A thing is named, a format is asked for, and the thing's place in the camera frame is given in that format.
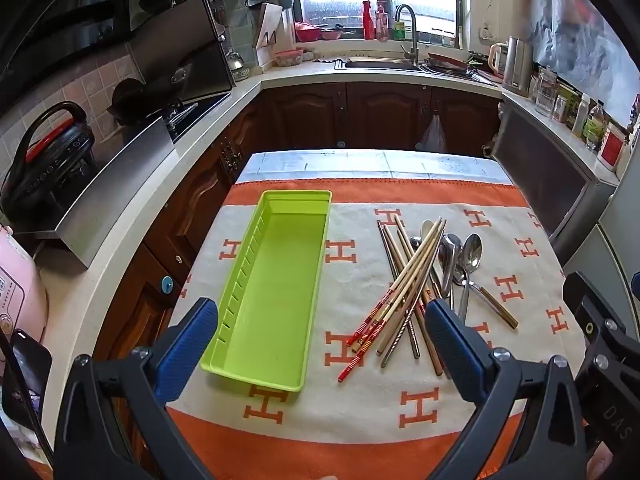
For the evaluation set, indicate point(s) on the pink food container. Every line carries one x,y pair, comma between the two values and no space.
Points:
287,57

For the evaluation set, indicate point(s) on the pink soap bottle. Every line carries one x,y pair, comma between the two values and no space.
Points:
382,22

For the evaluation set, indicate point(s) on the black wok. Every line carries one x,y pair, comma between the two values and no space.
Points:
131,102

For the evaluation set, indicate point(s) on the black smartphone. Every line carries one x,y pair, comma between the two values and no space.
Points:
27,375

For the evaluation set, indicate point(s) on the white kitchen countertop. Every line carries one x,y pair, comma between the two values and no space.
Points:
125,240

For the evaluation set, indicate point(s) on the orange and white printed blanket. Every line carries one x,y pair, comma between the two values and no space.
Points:
350,402

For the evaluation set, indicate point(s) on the green label bottle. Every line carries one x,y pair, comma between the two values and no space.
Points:
594,127

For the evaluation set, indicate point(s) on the plain bamboo chopstick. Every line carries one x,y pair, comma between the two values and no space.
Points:
387,337

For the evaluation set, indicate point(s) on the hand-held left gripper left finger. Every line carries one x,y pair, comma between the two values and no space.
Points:
187,345

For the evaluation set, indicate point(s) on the stainless steel splash guard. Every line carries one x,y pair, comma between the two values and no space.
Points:
115,185

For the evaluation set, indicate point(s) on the green plastic cutlery tray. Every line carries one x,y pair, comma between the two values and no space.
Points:
280,270

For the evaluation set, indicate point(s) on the red label packet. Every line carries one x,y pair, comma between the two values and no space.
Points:
612,147

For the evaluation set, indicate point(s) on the pink rice cooker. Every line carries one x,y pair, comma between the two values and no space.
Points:
17,285

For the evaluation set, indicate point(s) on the blue round cabinet lock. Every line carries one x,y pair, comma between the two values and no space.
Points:
165,285

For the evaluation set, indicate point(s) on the metal fork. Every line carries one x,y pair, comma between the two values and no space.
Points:
453,295

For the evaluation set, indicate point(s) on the kitchen sink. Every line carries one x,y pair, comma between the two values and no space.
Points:
380,64

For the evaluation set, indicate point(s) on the black electric pressure cooker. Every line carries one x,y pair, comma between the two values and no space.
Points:
45,160

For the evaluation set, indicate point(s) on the black range hood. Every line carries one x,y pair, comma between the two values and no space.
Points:
90,10

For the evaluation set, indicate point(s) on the steel thermos jug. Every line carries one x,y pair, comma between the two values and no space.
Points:
517,65

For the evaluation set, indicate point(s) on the small steel pot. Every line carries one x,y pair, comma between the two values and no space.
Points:
234,60

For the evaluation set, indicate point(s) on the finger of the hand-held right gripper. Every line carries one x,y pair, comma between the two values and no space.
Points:
600,340

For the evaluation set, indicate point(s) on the white ceramic spoon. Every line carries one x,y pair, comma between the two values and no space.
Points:
426,227

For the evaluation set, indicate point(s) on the steel faucet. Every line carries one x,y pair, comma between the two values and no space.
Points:
407,25

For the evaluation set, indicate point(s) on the cream electric kettle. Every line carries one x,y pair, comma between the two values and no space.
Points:
497,57

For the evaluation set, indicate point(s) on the glass jar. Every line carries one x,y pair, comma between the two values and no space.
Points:
545,92

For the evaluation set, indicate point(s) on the gas stove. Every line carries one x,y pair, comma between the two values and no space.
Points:
195,110

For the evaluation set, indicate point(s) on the large all-metal spoon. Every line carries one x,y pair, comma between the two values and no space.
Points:
471,252

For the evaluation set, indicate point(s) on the red bowl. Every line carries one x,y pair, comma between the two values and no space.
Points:
307,32

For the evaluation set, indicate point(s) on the person's right hand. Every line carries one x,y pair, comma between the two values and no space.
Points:
600,466

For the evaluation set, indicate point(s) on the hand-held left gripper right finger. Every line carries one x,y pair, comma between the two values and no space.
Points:
452,355

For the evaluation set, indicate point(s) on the cutting board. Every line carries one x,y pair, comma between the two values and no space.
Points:
270,25

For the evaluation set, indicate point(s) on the white plastic bag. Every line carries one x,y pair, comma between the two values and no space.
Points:
432,135

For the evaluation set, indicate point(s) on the red dish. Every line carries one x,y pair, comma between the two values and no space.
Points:
445,60

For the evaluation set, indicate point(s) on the white bottle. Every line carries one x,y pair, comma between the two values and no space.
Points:
580,115

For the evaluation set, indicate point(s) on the red spray bottle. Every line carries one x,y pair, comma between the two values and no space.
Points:
368,22

